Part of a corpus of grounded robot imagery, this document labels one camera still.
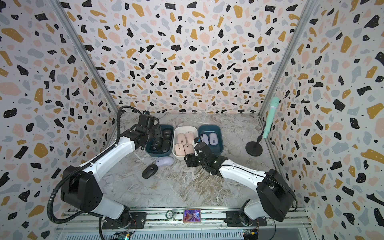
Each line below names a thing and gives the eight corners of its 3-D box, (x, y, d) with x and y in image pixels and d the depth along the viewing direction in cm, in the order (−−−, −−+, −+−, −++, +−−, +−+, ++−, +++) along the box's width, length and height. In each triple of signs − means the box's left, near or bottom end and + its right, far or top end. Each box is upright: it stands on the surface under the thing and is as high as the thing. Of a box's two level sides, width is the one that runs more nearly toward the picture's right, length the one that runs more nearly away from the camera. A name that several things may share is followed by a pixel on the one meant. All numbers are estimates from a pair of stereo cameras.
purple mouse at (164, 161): (156, 166, 95) (155, 164, 92) (157, 158, 98) (157, 156, 96) (173, 166, 95) (172, 164, 92) (174, 158, 99) (174, 156, 96)
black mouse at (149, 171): (141, 176, 90) (139, 174, 88) (153, 164, 95) (152, 162, 93) (147, 181, 88) (145, 179, 86) (159, 168, 94) (158, 166, 91)
